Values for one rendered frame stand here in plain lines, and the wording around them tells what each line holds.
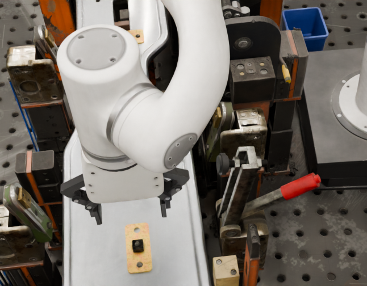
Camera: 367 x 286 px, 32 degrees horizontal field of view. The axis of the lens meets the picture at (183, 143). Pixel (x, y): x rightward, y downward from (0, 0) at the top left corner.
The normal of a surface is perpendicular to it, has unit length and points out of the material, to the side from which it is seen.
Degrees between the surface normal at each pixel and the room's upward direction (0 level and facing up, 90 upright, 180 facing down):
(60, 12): 90
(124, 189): 93
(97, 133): 96
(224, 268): 0
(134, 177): 90
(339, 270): 0
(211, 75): 63
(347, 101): 4
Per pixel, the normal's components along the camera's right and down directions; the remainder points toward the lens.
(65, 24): 0.11, 0.80
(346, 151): -0.09, -0.62
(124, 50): 0.14, -0.57
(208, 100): 0.73, 0.37
